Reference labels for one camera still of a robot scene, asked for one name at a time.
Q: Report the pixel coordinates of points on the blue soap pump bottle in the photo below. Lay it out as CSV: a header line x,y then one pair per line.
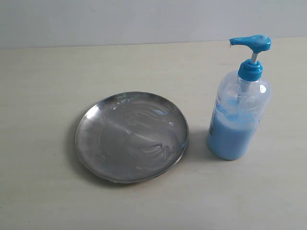
x,y
241,99

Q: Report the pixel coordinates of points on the round stainless steel plate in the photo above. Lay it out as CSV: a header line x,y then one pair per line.
x,y
131,137

